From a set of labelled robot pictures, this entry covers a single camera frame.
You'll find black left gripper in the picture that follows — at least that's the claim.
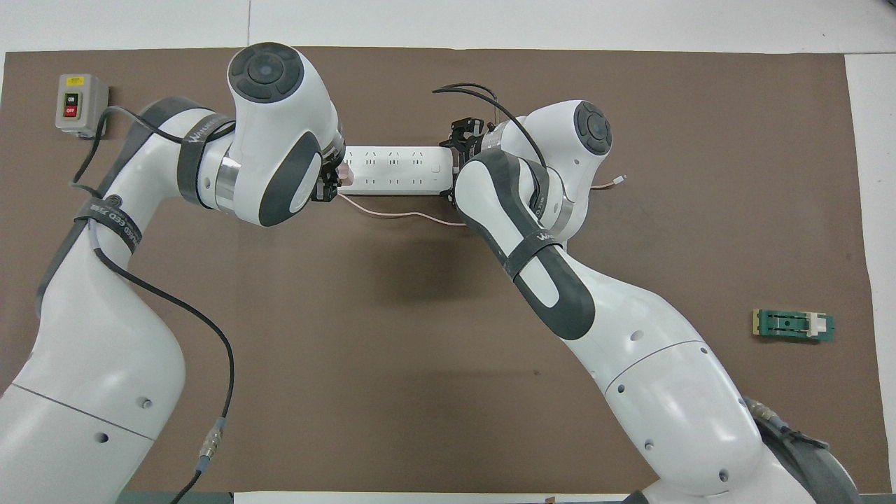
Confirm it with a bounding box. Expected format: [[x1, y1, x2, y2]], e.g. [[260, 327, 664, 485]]
[[312, 160, 343, 204]]

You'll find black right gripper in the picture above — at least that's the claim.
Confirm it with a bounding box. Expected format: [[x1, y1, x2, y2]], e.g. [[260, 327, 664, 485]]
[[439, 117, 486, 206]]

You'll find white power strip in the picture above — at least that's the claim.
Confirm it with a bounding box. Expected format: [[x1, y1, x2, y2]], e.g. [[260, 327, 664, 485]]
[[339, 146, 456, 196]]

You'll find pink charger cable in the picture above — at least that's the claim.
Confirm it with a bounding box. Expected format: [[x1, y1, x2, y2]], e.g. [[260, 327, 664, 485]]
[[339, 175, 628, 228]]

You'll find brown table mat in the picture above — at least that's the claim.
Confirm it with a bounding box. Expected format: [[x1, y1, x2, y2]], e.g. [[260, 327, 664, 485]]
[[0, 48, 873, 495]]

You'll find grey push button box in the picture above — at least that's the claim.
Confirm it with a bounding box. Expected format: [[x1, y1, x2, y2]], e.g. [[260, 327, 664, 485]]
[[55, 73, 110, 135]]

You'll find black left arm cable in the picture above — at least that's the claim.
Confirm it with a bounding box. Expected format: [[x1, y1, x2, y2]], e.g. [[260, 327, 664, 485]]
[[69, 105, 236, 504]]

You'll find green knife switch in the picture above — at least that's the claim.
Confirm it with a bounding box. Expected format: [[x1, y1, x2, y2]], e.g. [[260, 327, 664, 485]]
[[752, 309, 836, 344]]

